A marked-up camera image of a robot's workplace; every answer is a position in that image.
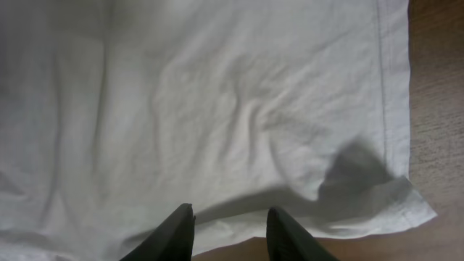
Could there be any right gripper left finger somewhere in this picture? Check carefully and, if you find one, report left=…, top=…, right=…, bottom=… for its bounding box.
left=120, top=203, right=195, bottom=261

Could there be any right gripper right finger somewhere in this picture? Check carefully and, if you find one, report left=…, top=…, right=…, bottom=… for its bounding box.
left=266, top=207, right=339, bottom=261

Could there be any white robot print t-shirt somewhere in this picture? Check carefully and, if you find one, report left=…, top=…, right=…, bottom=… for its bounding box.
left=1, top=0, right=436, bottom=260

